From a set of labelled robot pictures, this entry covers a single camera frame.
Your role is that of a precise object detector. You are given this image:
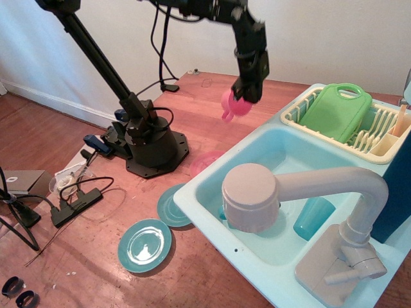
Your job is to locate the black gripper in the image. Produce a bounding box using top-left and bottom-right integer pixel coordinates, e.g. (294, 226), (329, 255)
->
(231, 50), (269, 103)

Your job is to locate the pink plastic cup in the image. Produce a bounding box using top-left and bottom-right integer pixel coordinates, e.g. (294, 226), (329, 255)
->
(221, 90), (252, 123)

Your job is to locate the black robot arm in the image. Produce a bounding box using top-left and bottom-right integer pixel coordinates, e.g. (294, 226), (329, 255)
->
(37, 1), (270, 122)

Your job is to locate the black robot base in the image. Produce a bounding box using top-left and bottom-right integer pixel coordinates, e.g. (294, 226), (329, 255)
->
(101, 99), (190, 179)

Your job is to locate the teal plastic cup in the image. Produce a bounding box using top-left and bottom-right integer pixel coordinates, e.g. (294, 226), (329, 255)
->
(293, 197), (336, 241)

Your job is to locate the teal plate under sink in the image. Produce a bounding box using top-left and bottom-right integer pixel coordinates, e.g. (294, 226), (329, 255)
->
(157, 184), (191, 228)

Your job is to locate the pink plastic plate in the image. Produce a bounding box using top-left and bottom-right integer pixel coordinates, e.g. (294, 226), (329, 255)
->
(189, 150), (225, 178)

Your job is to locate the green cutting board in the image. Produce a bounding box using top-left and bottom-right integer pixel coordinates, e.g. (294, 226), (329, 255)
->
(299, 83), (372, 143)

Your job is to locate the cream dish rack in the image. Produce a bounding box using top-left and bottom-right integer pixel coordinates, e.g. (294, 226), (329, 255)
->
(280, 83), (410, 164)

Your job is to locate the orange plastic utensil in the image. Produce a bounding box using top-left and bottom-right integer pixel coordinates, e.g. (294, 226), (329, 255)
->
(392, 104), (408, 137)

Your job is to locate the blue clamp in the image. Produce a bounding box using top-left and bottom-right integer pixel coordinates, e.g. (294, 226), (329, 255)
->
(83, 134), (112, 156)

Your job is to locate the dark blue box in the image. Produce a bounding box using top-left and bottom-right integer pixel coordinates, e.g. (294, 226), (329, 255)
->
(371, 133), (410, 243)

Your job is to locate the teal plate front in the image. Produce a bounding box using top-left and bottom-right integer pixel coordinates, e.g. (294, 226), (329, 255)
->
(118, 219), (172, 273)

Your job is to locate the grey toy faucet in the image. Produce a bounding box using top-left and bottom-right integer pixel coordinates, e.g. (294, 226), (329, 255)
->
(222, 163), (389, 307)

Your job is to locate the clear plastic bag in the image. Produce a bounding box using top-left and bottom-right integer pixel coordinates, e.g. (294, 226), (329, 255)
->
(49, 163), (94, 197)

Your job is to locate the black usb hub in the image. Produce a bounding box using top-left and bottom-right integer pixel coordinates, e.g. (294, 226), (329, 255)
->
(51, 188), (103, 228)

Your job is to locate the grey cardboard box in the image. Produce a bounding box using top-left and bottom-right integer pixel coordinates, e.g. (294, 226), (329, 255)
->
(1, 170), (52, 202)

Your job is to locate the black hanging cable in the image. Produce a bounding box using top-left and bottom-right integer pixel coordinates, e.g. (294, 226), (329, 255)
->
(149, 6), (180, 93)

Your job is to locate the black velcro strap right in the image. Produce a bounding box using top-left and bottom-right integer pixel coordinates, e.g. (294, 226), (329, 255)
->
(15, 290), (40, 308)

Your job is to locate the black velcro strap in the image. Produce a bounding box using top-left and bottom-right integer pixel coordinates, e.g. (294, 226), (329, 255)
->
(1, 277), (25, 298)
(15, 290), (40, 308)

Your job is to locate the black velcro strap left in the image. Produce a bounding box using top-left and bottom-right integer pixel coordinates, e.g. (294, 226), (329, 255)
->
(1, 277), (25, 298)

